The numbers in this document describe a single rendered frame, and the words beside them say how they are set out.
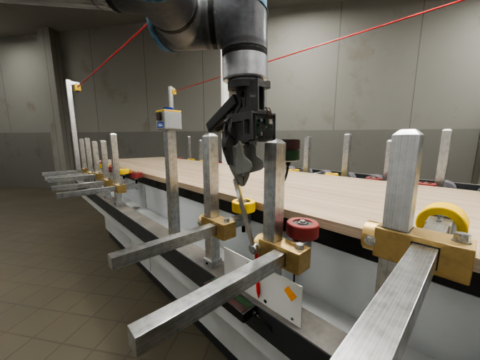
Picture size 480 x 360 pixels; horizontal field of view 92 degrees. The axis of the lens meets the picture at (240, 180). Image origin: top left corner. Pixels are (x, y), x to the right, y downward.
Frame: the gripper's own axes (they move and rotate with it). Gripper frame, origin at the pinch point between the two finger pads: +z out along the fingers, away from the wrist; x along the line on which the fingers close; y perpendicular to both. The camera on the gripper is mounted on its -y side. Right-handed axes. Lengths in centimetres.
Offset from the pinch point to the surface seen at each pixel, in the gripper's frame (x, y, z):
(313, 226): 13.8, 10.6, 11.8
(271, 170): 6.2, 4.0, -1.9
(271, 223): 6.2, 4.0, 10.6
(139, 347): -26.4, 8.7, 17.9
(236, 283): -9.5, 8.6, 16.8
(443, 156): 115, 23, 0
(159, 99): 177, -421, -99
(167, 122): 5.3, -43.8, -16.2
